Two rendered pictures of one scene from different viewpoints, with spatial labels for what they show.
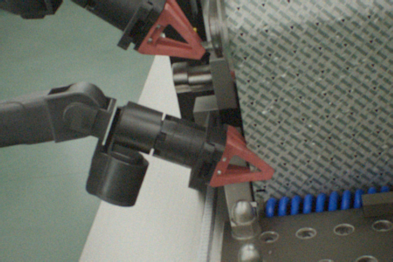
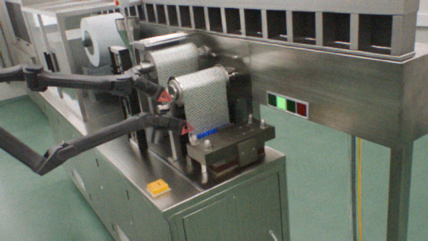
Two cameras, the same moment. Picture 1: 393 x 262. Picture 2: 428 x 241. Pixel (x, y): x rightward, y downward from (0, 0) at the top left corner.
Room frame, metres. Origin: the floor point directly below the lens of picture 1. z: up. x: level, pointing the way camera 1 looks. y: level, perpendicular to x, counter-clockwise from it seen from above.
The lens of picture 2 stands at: (-0.53, 0.94, 1.79)
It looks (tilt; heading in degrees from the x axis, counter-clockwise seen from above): 21 degrees down; 319
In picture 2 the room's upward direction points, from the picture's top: 7 degrees counter-clockwise
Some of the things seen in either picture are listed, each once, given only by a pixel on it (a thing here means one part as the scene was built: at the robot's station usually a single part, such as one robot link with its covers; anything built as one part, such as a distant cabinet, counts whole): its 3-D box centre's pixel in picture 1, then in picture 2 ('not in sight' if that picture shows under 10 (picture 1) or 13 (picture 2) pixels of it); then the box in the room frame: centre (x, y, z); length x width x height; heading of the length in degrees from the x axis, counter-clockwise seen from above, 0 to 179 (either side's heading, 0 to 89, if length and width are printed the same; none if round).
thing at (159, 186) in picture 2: not in sight; (157, 187); (0.79, 0.19, 0.91); 0.07 x 0.07 x 0.02; 81
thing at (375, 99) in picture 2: not in sight; (187, 47); (1.48, -0.61, 1.29); 3.10 x 0.28 x 0.30; 171
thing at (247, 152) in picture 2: not in sight; (247, 152); (0.61, -0.20, 0.97); 0.10 x 0.03 x 0.11; 81
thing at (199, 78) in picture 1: (224, 156); (171, 131); (0.95, -0.03, 1.05); 0.06 x 0.05 x 0.31; 81
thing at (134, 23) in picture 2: not in sight; (127, 23); (1.60, -0.29, 1.50); 0.14 x 0.14 x 0.06
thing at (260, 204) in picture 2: not in sight; (137, 170); (1.83, -0.27, 0.43); 2.52 x 0.64 x 0.86; 171
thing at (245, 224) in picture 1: (244, 216); (194, 138); (0.78, -0.04, 1.05); 0.04 x 0.04 x 0.04
